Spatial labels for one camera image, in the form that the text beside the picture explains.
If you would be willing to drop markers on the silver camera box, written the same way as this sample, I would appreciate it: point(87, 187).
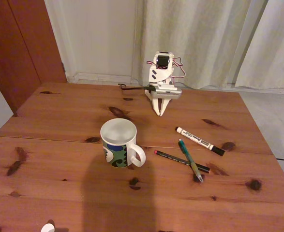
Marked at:
point(168, 93)

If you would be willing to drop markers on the white mug green blue pattern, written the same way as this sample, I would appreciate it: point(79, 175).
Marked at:
point(117, 157)

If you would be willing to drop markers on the white round object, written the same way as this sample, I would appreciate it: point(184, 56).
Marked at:
point(47, 228)

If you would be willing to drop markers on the black pen red ends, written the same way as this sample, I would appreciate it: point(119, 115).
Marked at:
point(170, 157)

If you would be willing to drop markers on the brown wooden door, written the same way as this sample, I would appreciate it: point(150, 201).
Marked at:
point(16, 48)

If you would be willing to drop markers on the white curtain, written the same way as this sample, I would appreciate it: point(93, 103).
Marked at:
point(199, 36)
point(277, 48)

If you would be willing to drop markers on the white marker black cap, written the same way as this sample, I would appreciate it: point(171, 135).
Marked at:
point(197, 140)

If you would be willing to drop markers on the green mechanical pencil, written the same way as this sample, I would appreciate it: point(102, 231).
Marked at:
point(189, 158)

